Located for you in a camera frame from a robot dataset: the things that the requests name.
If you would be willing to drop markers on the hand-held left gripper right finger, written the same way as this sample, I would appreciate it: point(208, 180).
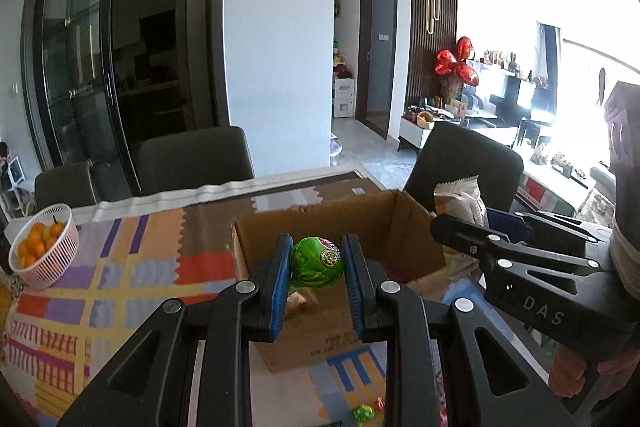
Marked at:
point(354, 292)

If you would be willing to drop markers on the pile of oranges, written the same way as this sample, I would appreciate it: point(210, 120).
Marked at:
point(35, 242)

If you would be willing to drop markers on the white snack bag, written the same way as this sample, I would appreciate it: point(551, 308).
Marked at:
point(457, 202)

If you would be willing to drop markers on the red white box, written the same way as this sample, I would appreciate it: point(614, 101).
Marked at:
point(530, 194)

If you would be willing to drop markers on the clear plastic bin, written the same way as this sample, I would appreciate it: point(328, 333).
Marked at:
point(336, 152)

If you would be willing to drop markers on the dark framed door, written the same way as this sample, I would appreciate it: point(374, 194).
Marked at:
point(377, 52)

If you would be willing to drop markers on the red foil balloons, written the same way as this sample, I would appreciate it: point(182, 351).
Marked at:
point(452, 62)

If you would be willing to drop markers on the white low sideboard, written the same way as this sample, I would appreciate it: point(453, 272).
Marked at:
point(412, 134)

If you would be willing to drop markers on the white storage cabinet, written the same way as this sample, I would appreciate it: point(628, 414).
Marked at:
point(345, 99)

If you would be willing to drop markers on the white plastic basket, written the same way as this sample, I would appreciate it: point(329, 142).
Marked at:
point(57, 257)

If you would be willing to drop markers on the colourful patterned tablecloth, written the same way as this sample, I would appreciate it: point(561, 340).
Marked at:
point(125, 267)

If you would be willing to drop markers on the black glass sliding door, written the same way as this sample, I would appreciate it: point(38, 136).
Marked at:
point(95, 72)

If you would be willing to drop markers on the dark grey dining chair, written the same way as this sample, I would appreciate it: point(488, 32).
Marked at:
point(195, 162)
point(65, 187)
point(465, 162)

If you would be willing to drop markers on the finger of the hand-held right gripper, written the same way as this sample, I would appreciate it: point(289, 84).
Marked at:
point(502, 219)
point(465, 237)

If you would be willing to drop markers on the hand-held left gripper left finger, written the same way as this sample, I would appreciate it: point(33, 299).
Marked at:
point(279, 292)

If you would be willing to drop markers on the person's right hand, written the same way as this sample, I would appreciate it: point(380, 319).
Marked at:
point(570, 372)

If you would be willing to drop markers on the green snack packet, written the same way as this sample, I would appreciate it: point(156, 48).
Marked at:
point(316, 263)

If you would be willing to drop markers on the brown cardboard box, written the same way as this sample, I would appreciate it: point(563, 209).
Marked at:
point(320, 334)

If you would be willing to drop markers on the small green wrapped candy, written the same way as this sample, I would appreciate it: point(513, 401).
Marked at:
point(362, 413)

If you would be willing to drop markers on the gold wall ornament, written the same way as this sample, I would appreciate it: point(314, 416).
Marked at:
point(432, 9)

